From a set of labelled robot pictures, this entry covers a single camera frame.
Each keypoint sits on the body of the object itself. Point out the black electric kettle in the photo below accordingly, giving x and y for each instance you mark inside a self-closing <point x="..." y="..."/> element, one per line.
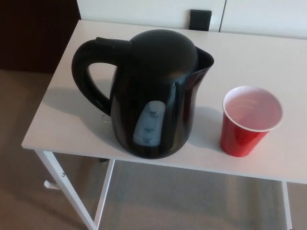
<point x="158" y="72"/>

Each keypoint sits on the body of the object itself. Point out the red plastic cup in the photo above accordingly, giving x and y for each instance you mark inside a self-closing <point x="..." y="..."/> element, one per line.
<point x="239" y="141"/>

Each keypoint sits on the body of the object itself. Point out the white cabinet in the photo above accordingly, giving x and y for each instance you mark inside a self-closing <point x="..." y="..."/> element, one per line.
<point x="144" y="9"/>

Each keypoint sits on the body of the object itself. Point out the dark brown cabinet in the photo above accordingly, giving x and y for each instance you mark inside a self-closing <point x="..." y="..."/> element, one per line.
<point x="36" y="31"/>

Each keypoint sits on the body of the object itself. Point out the white metal-frame table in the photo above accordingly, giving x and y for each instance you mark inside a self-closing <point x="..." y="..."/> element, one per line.
<point x="72" y="115"/>

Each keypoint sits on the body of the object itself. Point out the black rectangular wall plate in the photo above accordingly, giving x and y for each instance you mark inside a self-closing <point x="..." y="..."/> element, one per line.
<point x="200" y="20"/>

